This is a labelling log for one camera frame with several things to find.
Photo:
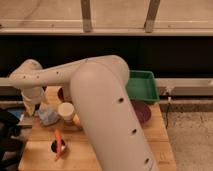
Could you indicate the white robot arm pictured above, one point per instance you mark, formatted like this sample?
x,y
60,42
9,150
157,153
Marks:
x,y
97,87

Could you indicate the white cup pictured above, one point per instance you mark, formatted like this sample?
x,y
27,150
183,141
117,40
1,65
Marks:
x,y
66,111

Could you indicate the orange carrot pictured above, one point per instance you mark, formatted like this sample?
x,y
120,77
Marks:
x,y
58,138

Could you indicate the blue grey towel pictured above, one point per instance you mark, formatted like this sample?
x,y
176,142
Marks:
x,y
48,116

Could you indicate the green tray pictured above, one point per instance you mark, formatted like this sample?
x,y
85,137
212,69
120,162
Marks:
x,y
142,86

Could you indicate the black object at left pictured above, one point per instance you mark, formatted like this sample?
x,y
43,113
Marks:
x,y
9,130

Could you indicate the small black bowl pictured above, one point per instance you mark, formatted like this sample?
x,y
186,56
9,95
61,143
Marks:
x,y
54,146

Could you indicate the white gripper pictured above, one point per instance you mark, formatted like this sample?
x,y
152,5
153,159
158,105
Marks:
x,y
32,97

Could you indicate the red bowl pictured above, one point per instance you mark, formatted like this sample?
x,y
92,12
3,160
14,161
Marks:
x,y
60,95

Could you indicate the purple bowl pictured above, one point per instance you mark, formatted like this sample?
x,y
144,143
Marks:
x,y
142,111

